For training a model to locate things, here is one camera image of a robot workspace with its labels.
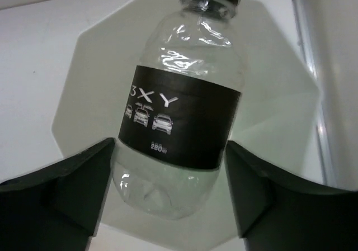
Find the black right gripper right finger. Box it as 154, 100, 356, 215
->
225, 141, 357, 250

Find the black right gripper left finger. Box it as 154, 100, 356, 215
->
1, 138, 115, 251

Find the black label clear bottle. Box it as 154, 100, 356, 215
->
111, 0, 246, 220

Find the white octagonal bin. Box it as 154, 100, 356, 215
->
52, 0, 316, 250

